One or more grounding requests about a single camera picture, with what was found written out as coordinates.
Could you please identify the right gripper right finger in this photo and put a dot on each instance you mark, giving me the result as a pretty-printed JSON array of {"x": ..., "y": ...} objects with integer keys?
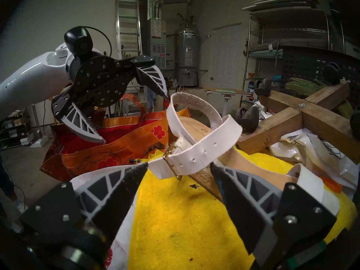
[{"x": 253, "y": 210}]

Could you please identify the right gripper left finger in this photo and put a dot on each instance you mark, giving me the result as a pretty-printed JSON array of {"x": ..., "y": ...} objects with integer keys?
[{"x": 107, "y": 199}]

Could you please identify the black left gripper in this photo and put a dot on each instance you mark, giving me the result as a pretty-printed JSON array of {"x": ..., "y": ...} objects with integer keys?
[{"x": 98, "y": 81}]

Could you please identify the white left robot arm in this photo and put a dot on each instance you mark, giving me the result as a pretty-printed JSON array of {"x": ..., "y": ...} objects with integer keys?
[{"x": 28, "y": 78}]

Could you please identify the white red plastic bag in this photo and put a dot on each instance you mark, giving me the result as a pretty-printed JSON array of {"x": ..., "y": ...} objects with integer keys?
[{"x": 126, "y": 224}]

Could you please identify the red orange tote bag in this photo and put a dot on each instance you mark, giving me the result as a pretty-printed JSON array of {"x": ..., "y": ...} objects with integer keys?
[{"x": 118, "y": 151}]

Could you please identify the orange bucket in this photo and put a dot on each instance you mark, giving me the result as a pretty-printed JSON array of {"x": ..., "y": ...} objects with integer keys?
[{"x": 170, "y": 105}]

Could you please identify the grey furnace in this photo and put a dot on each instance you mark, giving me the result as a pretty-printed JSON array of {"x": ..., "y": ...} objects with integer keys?
[{"x": 157, "y": 47}]

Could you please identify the yellow towel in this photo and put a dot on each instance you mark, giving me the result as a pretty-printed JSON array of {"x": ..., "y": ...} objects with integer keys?
[{"x": 182, "y": 230}]

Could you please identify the aluminium ladder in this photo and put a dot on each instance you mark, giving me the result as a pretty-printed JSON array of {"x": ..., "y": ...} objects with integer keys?
[{"x": 117, "y": 24}]

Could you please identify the white printed plastic bag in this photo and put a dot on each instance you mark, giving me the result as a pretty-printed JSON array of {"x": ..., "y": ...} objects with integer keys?
[{"x": 295, "y": 148}]

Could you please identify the orange scissors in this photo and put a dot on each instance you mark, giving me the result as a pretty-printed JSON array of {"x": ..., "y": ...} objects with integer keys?
[{"x": 332, "y": 185}]

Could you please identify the grey water heater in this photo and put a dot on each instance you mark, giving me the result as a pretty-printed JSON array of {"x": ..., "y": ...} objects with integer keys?
[{"x": 187, "y": 55}]

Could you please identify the wooden cross caster dolly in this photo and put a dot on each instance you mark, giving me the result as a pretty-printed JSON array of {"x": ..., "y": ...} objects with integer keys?
[{"x": 281, "y": 117}]

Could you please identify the wood top rolling table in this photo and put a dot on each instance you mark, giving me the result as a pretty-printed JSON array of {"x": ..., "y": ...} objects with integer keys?
[{"x": 225, "y": 90}]

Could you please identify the white panel door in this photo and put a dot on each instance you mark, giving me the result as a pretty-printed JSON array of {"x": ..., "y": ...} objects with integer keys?
[{"x": 225, "y": 61}]

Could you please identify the blue white product box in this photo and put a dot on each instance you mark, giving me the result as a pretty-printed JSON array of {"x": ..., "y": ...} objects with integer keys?
[{"x": 250, "y": 87}]

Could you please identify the green knit glove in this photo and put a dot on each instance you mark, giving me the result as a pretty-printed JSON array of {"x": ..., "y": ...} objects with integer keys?
[{"x": 303, "y": 86}]

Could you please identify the black mesh basket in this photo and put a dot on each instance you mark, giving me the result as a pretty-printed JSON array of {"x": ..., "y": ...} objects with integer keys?
[{"x": 303, "y": 64}]

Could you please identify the pale teal seat cushion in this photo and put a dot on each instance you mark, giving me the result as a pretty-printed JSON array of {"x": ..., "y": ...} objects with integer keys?
[{"x": 265, "y": 54}]

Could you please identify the olive seat cushion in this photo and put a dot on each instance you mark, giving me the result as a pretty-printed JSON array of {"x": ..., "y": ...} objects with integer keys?
[{"x": 267, "y": 45}]

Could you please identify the white flat boards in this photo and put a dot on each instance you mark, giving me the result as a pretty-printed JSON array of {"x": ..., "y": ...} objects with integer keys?
[{"x": 281, "y": 3}]

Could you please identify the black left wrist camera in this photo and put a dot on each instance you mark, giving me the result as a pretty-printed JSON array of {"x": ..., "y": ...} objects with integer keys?
[{"x": 78, "y": 41}]

